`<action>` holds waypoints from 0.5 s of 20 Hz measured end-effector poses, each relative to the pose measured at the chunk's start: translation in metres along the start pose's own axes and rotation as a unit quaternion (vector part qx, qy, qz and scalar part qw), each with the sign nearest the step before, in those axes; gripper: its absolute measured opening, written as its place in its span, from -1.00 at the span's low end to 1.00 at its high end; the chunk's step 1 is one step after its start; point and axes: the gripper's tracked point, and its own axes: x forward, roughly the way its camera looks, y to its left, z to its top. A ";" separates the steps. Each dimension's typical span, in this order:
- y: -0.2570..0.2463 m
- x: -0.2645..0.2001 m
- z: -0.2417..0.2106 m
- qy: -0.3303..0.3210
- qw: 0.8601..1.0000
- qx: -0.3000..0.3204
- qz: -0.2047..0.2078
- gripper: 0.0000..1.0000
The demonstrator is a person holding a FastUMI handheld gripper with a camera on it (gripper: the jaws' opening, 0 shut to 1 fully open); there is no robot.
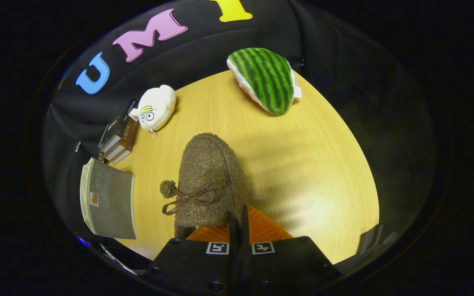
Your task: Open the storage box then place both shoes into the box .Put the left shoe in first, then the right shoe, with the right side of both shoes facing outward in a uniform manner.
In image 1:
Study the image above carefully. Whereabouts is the white plush toy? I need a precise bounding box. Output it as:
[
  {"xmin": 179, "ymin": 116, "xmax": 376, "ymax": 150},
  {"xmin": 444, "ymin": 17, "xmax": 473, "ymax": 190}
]
[{"xmin": 128, "ymin": 84, "xmax": 177, "ymax": 138}]

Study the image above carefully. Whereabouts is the watermelon slice plush toy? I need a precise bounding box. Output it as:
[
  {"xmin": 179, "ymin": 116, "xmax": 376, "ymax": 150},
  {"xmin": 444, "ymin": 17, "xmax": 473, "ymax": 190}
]
[{"xmin": 226, "ymin": 47, "xmax": 302, "ymax": 116}]

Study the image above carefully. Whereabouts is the brown book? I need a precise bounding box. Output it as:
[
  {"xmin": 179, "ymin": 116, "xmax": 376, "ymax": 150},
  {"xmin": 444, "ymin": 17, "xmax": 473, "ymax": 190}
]
[{"xmin": 103, "ymin": 119, "xmax": 139, "ymax": 165}]

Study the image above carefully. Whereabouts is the dark hardcover book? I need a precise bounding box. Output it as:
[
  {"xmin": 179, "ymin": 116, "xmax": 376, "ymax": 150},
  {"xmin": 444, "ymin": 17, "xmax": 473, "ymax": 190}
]
[{"xmin": 98, "ymin": 99, "xmax": 139, "ymax": 153}]

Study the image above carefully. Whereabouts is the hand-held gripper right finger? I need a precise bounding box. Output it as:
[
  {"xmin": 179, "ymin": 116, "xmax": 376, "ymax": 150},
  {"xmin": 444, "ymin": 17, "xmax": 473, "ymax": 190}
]
[{"xmin": 240, "ymin": 205, "xmax": 340, "ymax": 296}]

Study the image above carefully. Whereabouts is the brown fuzzy slipper shoe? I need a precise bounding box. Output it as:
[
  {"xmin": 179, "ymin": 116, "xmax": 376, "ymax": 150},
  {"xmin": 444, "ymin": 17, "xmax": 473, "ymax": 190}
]
[{"xmin": 160, "ymin": 132, "xmax": 246, "ymax": 239}]

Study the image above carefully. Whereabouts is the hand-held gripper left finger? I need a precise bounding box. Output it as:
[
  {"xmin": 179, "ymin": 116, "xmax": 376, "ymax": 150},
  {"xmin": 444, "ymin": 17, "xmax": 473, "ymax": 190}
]
[{"xmin": 144, "ymin": 214, "xmax": 239, "ymax": 296}]

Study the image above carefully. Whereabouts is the black edge bracket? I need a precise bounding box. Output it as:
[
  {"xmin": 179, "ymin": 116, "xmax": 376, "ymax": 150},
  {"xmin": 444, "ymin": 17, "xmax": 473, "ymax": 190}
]
[{"xmin": 357, "ymin": 224, "xmax": 384, "ymax": 256}]

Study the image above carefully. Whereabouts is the grey fabric storage box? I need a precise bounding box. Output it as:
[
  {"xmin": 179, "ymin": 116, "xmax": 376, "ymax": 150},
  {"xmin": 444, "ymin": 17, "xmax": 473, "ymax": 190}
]
[{"xmin": 80, "ymin": 157, "xmax": 137, "ymax": 240}]

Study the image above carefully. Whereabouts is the black backdrop cloth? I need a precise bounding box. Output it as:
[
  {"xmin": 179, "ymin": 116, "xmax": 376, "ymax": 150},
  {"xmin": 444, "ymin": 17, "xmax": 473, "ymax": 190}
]
[{"xmin": 42, "ymin": 0, "xmax": 439, "ymax": 264}]

